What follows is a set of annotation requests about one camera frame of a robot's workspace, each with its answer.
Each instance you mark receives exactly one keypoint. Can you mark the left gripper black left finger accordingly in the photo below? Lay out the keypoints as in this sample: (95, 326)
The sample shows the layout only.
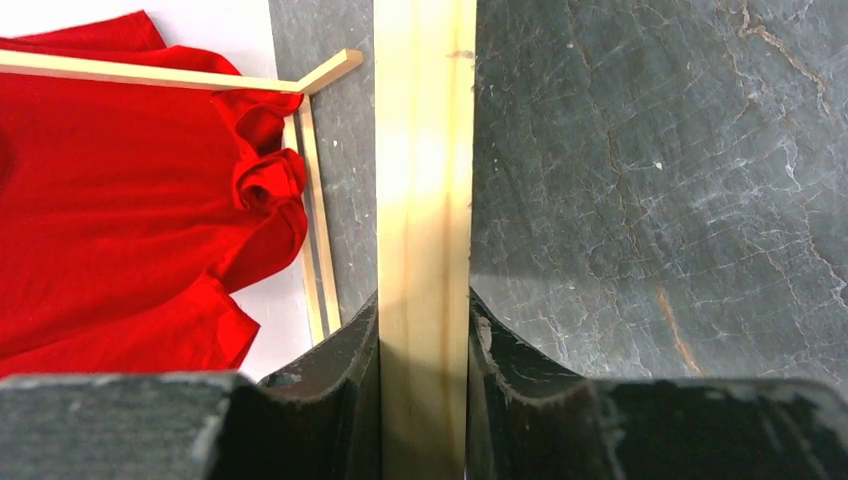
(315, 418)

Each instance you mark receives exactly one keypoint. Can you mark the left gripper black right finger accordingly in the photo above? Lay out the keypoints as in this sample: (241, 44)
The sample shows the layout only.
(531, 418)

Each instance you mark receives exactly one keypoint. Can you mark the light wooden picture frame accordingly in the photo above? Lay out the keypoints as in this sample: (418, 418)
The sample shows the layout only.
(424, 65)

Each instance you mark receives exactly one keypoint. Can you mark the red t-shirt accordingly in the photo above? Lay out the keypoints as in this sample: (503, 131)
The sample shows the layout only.
(130, 214)

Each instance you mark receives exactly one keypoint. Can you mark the wooden clothes rack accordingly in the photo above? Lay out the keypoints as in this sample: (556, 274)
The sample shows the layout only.
(318, 273)

